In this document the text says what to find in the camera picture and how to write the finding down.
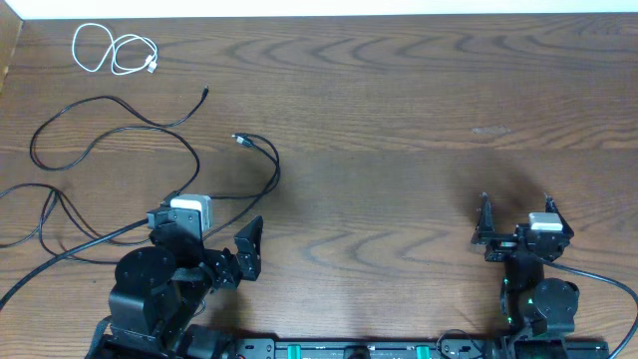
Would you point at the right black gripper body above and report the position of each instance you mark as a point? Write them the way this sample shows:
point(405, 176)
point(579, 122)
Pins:
point(501, 248)

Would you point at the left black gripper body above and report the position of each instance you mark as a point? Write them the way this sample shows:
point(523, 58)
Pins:
point(223, 267)

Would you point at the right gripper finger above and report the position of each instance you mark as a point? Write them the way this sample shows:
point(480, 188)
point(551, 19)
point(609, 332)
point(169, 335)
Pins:
point(551, 207)
point(485, 229)

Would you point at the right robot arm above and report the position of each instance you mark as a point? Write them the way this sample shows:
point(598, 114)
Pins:
point(539, 310)

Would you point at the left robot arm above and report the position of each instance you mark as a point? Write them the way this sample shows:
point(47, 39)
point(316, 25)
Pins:
point(159, 288)

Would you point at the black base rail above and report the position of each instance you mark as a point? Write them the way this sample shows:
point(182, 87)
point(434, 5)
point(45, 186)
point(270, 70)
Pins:
point(453, 348)

